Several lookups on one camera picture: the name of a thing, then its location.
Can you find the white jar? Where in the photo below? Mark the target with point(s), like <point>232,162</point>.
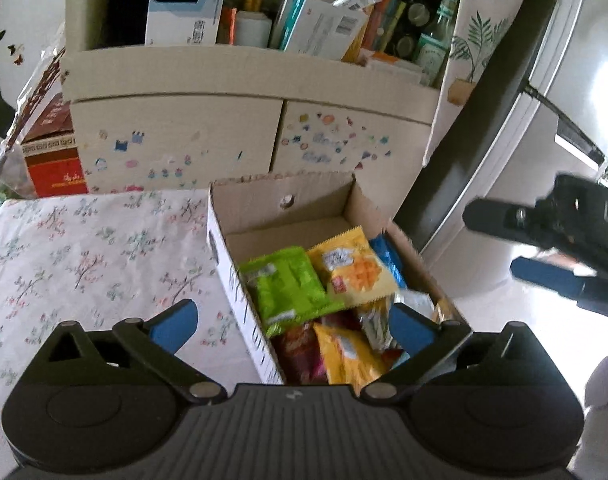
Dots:
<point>251,29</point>

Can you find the clear plastic bag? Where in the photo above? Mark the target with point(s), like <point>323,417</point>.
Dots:
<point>38,92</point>

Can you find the blue white carton box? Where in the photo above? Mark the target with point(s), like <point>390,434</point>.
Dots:
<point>182,22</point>

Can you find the green snack packet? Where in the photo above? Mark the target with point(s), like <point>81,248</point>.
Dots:
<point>286,290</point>

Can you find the white refrigerator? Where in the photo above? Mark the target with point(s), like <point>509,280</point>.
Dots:
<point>540,108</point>

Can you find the yellow cracker snack packet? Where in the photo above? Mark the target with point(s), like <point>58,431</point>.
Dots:
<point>350,270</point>

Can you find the cream cabinet with stickers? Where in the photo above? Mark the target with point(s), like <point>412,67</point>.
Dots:
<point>148,118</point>

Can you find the white open paper box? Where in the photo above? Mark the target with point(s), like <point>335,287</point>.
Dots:
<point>320,28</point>

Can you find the yellow snack packet front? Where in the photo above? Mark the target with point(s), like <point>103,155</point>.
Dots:
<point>347,357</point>

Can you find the light blue snack packet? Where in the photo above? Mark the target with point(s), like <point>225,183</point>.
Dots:
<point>388,254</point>

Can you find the plant print hanging cloth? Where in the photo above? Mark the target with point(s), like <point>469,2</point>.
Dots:
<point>479,28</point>

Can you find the orange red snack packet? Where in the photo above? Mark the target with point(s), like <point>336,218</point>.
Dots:
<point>298,349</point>

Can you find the green glass bottle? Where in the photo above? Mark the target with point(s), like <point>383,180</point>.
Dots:
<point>434,42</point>

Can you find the pink snack packet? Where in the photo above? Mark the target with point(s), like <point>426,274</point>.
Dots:
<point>393,357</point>

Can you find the open cardboard box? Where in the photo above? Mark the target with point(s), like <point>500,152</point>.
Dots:
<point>255,216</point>

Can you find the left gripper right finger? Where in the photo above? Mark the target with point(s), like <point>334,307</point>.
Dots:
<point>428,345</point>

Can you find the orange yellow box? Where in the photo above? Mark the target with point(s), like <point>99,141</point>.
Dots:
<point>352,53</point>

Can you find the floral white tablecloth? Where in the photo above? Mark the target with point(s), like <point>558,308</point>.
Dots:
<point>97,259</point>

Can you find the red brown cardboard box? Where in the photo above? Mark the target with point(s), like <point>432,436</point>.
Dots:
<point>51,152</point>

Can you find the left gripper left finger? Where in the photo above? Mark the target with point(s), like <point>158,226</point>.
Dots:
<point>153,344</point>

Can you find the right gloved hand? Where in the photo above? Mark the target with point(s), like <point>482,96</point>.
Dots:
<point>591,459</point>

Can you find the silver foil snack packet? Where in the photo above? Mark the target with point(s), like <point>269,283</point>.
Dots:
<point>374,316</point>

